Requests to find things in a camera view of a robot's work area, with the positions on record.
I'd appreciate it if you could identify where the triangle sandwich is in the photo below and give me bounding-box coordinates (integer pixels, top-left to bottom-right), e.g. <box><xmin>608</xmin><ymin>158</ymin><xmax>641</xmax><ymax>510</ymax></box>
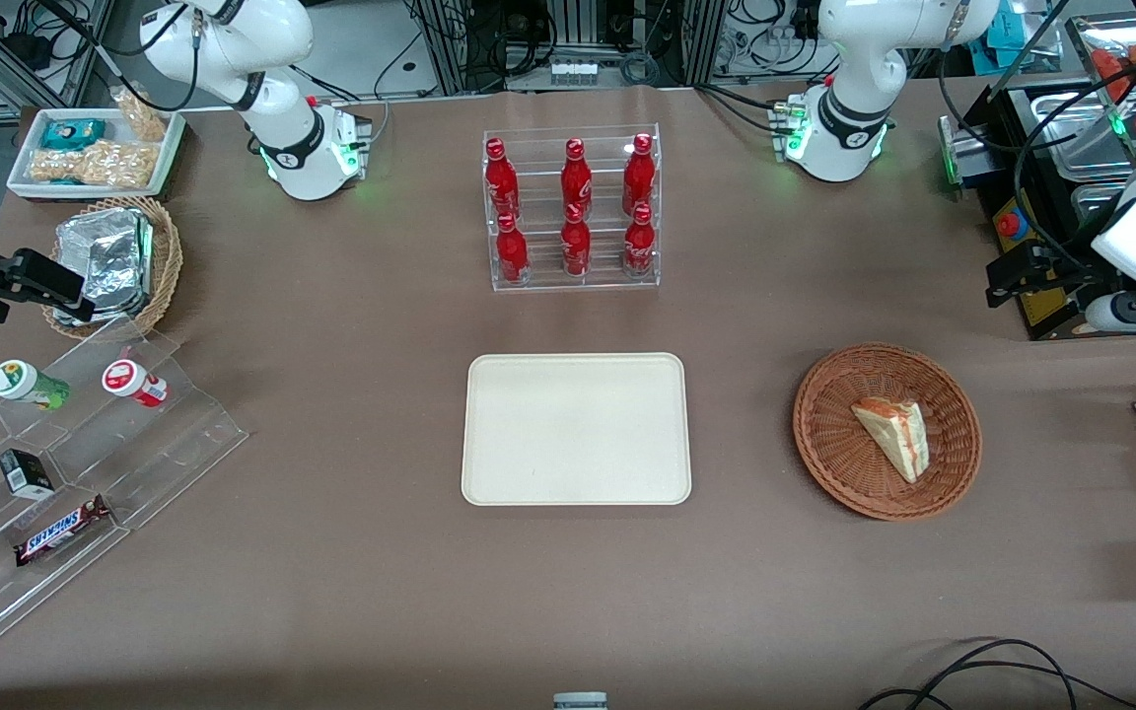
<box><xmin>850</xmin><ymin>396</ymin><xmax>928</xmax><ymax>484</ymax></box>

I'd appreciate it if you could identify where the tan wicker basket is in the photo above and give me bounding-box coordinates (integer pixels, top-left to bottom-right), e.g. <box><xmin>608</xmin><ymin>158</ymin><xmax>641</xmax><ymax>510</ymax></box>
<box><xmin>40</xmin><ymin>195</ymin><xmax>184</xmax><ymax>341</ymax></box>

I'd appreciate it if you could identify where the white rectangular snack tray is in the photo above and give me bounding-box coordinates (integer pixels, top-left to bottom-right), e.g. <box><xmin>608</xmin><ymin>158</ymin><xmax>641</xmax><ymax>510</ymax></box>
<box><xmin>6</xmin><ymin>106</ymin><xmax>187</xmax><ymax>201</ymax></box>

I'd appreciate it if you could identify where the brown wicker basket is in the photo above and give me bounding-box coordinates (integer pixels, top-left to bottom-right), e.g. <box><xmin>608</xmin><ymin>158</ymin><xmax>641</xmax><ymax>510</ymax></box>
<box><xmin>792</xmin><ymin>341</ymin><xmax>983</xmax><ymax>522</ymax></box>

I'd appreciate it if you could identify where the beige plastic tray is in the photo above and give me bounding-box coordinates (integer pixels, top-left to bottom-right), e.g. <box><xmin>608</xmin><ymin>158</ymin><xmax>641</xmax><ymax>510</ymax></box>
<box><xmin>461</xmin><ymin>352</ymin><xmax>693</xmax><ymax>507</ymax></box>

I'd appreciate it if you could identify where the black food warmer appliance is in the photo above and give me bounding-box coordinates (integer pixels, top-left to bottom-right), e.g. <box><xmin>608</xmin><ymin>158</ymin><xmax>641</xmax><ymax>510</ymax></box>
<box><xmin>958</xmin><ymin>15</ymin><xmax>1136</xmax><ymax>342</ymax></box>

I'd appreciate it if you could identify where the steel warmer pan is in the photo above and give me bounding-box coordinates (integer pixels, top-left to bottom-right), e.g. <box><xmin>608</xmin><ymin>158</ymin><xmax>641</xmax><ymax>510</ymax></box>
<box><xmin>1029</xmin><ymin>92</ymin><xmax>1136</xmax><ymax>184</ymax></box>
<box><xmin>1071</xmin><ymin>182</ymin><xmax>1136</xmax><ymax>238</ymax></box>

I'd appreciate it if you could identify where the foil wrapped package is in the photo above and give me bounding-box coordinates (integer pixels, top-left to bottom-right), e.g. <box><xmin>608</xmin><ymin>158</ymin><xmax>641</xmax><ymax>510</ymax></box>
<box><xmin>52</xmin><ymin>207</ymin><xmax>155</xmax><ymax>326</ymax></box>

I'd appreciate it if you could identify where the green lid cup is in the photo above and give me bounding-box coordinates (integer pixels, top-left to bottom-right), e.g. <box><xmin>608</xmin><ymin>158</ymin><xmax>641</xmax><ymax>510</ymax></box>
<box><xmin>0</xmin><ymin>360</ymin><xmax>71</xmax><ymax>411</ymax></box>

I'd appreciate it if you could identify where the large clear peanut snack bag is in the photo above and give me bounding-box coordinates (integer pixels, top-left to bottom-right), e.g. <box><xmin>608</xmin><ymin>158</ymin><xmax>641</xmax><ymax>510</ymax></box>
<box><xmin>28</xmin><ymin>140</ymin><xmax>157</xmax><ymax>189</ymax></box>

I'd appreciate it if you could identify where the silver cylinder with green light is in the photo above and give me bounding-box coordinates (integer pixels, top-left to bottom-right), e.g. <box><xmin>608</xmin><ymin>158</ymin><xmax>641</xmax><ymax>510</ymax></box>
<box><xmin>937</xmin><ymin>115</ymin><xmax>991</xmax><ymax>190</ymax></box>

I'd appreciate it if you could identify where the red lid cup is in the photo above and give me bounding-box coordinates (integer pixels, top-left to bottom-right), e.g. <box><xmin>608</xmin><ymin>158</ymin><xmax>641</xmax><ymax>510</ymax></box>
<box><xmin>102</xmin><ymin>359</ymin><xmax>170</xmax><ymax>408</ymax></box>

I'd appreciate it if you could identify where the teal snack packet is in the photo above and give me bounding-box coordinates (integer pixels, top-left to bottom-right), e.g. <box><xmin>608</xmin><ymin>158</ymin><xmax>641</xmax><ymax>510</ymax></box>
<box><xmin>40</xmin><ymin>118</ymin><xmax>107</xmax><ymax>151</ymax></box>

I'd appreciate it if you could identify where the orange food in warmer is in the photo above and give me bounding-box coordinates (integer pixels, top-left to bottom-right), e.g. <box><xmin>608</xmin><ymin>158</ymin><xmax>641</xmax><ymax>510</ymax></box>
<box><xmin>1091</xmin><ymin>43</ymin><xmax>1136</xmax><ymax>98</ymax></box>

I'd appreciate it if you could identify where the small black box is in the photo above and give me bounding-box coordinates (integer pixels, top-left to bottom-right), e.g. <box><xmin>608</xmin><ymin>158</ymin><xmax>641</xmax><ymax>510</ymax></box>
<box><xmin>0</xmin><ymin>449</ymin><xmax>56</xmax><ymax>500</ymax></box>

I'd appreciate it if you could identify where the small clear peanut snack bag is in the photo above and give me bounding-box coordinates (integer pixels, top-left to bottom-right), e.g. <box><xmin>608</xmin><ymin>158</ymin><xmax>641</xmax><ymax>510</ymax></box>
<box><xmin>111</xmin><ymin>86</ymin><xmax>171</xmax><ymax>144</ymax></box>

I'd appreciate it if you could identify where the clear acrylic stepped stand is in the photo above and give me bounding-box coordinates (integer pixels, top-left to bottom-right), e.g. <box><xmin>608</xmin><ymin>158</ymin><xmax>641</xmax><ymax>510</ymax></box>
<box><xmin>0</xmin><ymin>316</ymin><xmax>250</xmax><ymax>667</ymax></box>

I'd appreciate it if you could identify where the teal box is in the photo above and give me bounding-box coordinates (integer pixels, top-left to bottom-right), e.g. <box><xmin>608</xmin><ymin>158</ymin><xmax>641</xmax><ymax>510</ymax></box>
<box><xmin>972</xmin><ymin>0</ymin><xmax>1048</xmax><ymax>76</ymax></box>

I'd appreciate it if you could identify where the black power adapter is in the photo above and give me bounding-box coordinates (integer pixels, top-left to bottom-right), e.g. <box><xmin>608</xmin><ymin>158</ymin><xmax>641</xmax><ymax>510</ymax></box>
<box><xmin>0</xmin><ymin>33</ymin><xmax>56</xmax><ymax>70</ymax></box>

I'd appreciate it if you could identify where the snickers chocolate bar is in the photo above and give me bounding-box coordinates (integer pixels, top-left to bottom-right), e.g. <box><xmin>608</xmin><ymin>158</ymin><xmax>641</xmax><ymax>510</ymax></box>
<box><xmin>14</xmin><ymin>495</ymin><xmax>113</xmax><ymax>568</ymax></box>

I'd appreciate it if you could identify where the red cola bottle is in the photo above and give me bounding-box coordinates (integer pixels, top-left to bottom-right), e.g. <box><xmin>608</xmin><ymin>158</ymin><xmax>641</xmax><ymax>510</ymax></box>
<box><xmin>560</xmin><ymin>138</ymin><xmax>594</xmax><ymax>213</ymax></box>
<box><xmin>560</xmin><ymin>204</ymin><xmax>592</xmax><ymax>278</ymax></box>
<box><xmin>484</xmin><ymin>138</ymin><xmax>520</xmax><ymax>220</ymax></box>
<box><xmin>496</xmin><ymin>212</ymin><xmax>530</xmax><ymax>287</ymax></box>
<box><xmin>622</xmin><ymin>133</ymin><xmax>656</xmax><ymax>210</ymax></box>
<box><xmin>623</xmin><ymin>202</ymin><xmax>656</xmax><ymax>280</ymax></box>

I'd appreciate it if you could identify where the clear acrylic bottle rack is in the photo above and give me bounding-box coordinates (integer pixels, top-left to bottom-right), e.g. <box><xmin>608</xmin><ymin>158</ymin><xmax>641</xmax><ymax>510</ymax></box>
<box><xmin>482</xmin><ymin>123</ymin><xmax>661</xmax><ymax>292</ymax></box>

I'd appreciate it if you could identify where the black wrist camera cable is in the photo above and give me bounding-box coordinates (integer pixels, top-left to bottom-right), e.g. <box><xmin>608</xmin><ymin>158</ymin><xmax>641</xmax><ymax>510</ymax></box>
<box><xmin>1010</xmin><ymin>54</ymin><xmax>1136</xmax><ymax>282</ymax></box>

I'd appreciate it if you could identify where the black floor cable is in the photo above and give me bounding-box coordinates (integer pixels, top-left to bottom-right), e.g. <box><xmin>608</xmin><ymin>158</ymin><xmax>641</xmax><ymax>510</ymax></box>
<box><xmin>859</xmin><ymin>659</ymin><xmax>1136</xmax><ymax>710</ymax></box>
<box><xmin>921</xmin><ymin>638</ymin><xmax>1080</xmax><ymax>710</ymax></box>

